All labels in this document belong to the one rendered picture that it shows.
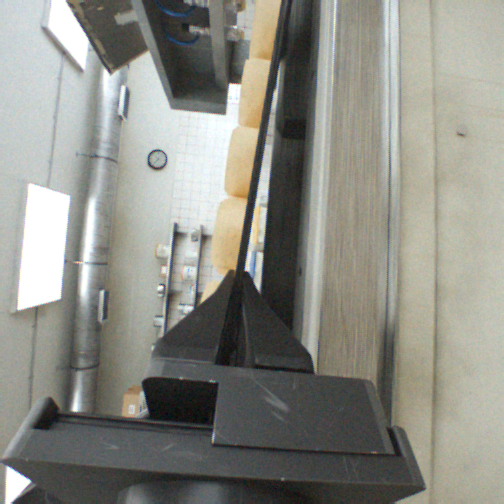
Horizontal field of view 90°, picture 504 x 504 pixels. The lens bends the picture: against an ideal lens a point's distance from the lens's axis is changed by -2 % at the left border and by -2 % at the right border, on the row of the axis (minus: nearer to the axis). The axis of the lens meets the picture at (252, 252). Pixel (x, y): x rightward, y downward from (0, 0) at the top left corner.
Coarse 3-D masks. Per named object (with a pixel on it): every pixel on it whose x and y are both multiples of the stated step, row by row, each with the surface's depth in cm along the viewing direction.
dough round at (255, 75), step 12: (252, 60) 18; (264, 60) 18; (252, 72) 18; (264, 72) 18; (252, 84) 18; (264, 84) 18; (240, 96) 18; (252, 96) 18; (264, 96) 18; (240, 108) 19; (252, 108) 19; (240, 120) 20; (252, 120) 20
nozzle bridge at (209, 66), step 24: (144, 0) 45; (168, 0) 51; (216, 0) 46; (144, 24) 48; (168, 24) 56; (216, 24) 51; (168, 48) 60; (192, 48) 62; (216, 48) 56; (240, 48) 73; (168, 72) 62; (192, 72) 70; (216, 72) 63; (240, 72) 72; (168, 96) 68; (192, 96) 69; (216, 96) 70
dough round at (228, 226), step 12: (228, 204) 17; (240, 204) 17; (216, 216) 17; (228, 216) 16; (240, 216) 17; (216, 228) 16; (228, 228) 16; (240, 228) 16; (216, 240) 16; (228, 240) 16; (216, 252) 17; (228, 252) 17; (216, 264) 17; (228, 264) 17
